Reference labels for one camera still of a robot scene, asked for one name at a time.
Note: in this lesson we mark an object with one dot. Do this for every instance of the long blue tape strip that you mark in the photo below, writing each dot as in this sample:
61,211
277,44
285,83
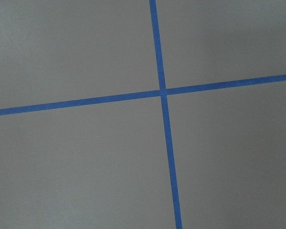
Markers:
165,114

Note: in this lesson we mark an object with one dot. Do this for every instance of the crossing blue tape strip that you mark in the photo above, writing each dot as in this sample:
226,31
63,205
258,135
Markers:
141,95

